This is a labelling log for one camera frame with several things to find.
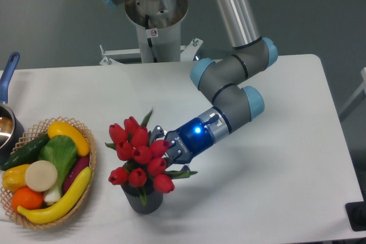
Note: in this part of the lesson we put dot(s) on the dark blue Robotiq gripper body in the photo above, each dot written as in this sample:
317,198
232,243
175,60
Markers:
189,140

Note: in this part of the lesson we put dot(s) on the red tulip bouquet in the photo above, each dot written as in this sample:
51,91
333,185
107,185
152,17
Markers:
144,162

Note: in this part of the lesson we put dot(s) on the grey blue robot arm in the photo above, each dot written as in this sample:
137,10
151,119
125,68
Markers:
220,82

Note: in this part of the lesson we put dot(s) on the dark grey ribbed vase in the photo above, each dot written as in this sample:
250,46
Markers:
143,204

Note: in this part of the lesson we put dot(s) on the purple sweet potato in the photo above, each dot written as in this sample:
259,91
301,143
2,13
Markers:
80,164

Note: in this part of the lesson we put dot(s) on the green bok choy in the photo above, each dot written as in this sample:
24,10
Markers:
61,151

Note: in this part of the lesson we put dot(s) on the yellow squash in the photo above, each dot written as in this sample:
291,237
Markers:
66,129

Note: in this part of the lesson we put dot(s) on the woven wicker basket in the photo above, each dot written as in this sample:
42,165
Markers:
31,133

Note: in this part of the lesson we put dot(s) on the beige round radish slice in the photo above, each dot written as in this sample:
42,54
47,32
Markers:
41,176

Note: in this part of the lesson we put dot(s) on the green cucumber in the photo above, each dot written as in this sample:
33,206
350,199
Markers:
26,154

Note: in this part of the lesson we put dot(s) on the orange fruit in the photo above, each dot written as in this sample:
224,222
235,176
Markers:
27,198

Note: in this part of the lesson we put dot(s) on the yellow banana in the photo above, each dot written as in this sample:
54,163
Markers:
64,205

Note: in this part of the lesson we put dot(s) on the yellow bell pepper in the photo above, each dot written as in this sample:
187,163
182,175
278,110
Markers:
13,179

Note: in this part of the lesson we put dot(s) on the black device at table edge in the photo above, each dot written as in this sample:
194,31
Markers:
356,215

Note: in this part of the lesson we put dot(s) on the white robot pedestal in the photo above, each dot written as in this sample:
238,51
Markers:
158,28

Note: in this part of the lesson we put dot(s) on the blue handled saucepan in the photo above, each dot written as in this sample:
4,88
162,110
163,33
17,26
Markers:
11,128

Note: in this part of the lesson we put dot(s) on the white frame at right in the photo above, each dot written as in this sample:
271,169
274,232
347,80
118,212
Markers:
354,100

